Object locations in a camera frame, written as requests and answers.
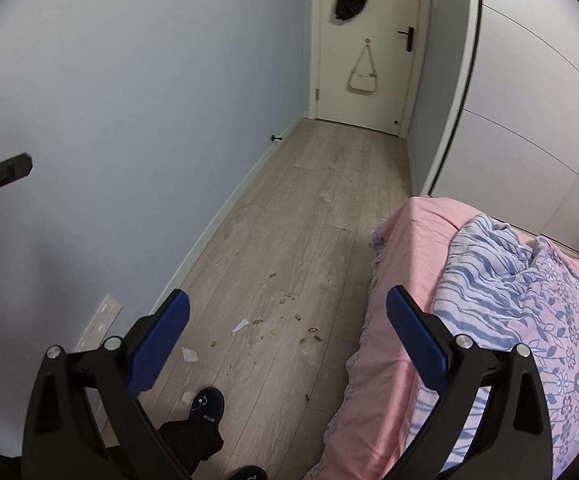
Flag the black hanging bag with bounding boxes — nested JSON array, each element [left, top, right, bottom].
[[334, 0, 370, 23]]

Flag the white shoulder bag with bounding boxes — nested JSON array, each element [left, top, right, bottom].
[[348, 40, 380, 95]]

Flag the person's leg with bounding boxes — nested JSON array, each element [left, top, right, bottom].
[[156, 412, 225, 480]]

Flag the white wall socket panel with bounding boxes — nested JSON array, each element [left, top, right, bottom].
[[73, 293, 122, 353]]

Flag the purple floral blanket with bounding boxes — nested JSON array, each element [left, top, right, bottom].
[[404, 214, 579, 480]]

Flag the navy slipper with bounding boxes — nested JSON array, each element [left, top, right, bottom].
[[226, 465, 269, 480], [188, 386, 226, 423]]

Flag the white door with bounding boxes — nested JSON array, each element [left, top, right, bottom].
[[313, 0, 433, 136]]

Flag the white wardrobe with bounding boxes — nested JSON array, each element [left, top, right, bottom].
[[419, 0, 579, 256]]

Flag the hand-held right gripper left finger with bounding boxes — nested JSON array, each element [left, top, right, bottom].
[[22, 288, 195, 480]]

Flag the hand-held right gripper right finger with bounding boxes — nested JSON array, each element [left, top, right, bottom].
[[386, 285, 554, 480]]

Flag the bed with pink sheet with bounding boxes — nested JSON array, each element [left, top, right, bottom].
[[304, 195, 579, 480]]

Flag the scattered peanut shells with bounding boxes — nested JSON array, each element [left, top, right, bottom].
[[209, 271, 324, 348]]

